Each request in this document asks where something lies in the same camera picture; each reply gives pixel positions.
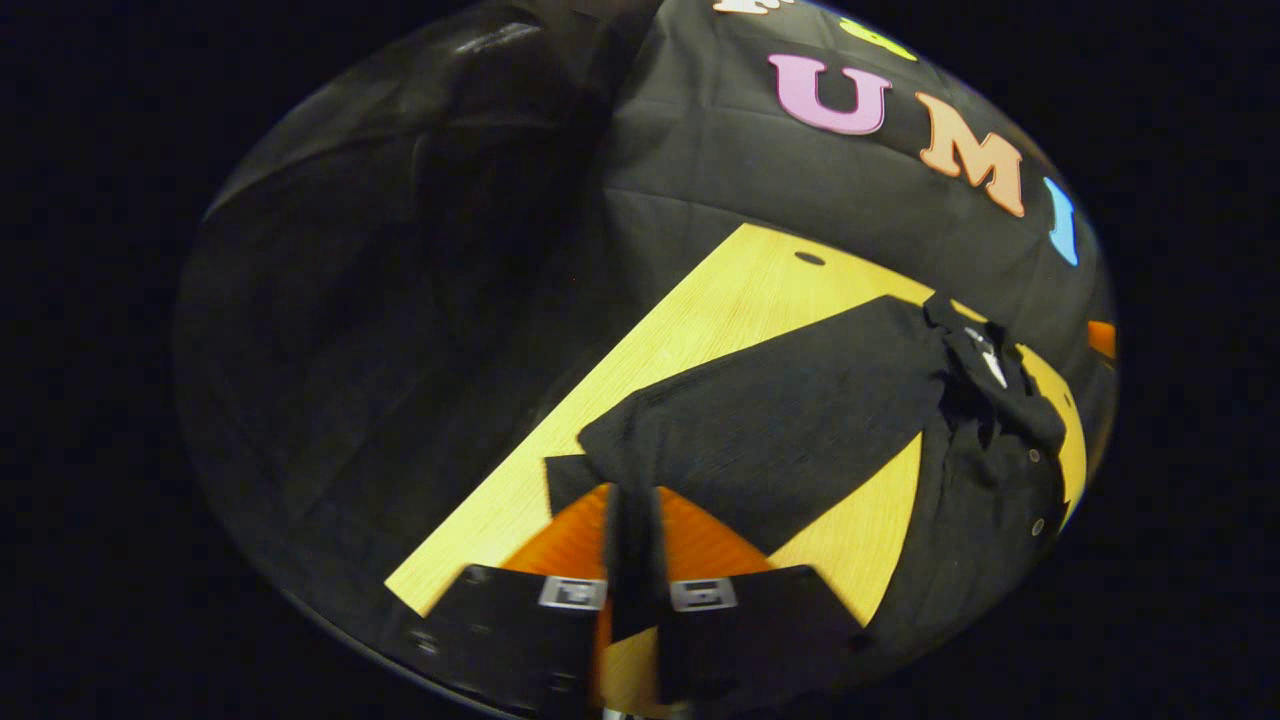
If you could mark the black button shirt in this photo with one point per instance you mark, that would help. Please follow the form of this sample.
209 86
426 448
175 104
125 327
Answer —
780 420

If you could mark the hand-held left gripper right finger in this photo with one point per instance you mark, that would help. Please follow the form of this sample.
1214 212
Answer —
760 630

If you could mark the black table grommet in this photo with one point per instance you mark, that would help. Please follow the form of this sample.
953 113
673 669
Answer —
809 258

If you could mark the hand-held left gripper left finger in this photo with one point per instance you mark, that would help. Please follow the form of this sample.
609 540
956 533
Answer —
510 640

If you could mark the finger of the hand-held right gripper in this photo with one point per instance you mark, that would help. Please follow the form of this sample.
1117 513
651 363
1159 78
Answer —
1102 340

